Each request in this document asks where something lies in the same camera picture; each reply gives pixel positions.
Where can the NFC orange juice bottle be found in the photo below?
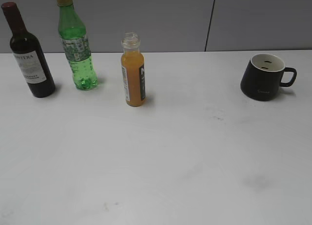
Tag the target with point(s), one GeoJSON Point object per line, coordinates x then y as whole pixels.
{"type": "Point", "coordinates": [133, 72]}

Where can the black mug white interior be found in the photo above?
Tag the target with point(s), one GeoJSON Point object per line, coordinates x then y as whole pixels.
{"type": "Point", "coordinates": [264, 75]}

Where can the green plastic soda bottle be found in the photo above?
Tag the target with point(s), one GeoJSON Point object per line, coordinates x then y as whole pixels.
{"type": "Point", "coordinates": [72, 33]}

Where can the dark red wine bottle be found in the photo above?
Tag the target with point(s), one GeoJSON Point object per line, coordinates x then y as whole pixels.
{"type": "Point", "coordinates": [28, 53]}

